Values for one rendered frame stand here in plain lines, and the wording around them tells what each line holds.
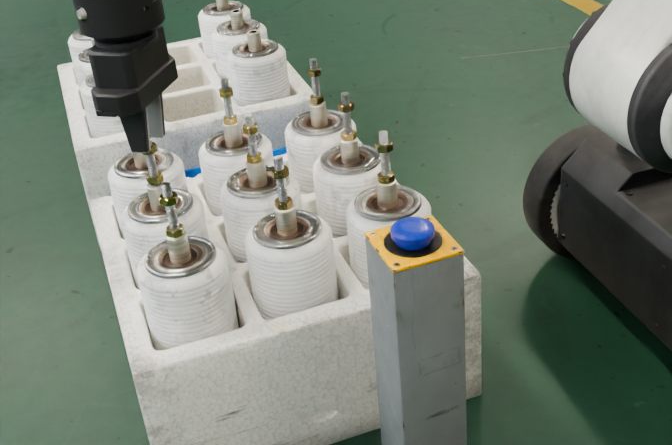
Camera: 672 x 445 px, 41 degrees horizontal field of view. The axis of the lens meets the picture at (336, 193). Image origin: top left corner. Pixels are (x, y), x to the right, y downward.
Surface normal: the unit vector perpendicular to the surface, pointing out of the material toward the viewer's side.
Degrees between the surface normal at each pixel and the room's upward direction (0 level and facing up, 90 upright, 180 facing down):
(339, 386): 90
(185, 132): 90
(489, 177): 0
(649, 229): 46
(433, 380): 90
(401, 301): 90
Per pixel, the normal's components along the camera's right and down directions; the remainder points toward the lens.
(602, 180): -0.73, -0.45
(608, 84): -0.94, -0.01
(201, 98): 0.32, 0.45
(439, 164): -0.08, -0.86
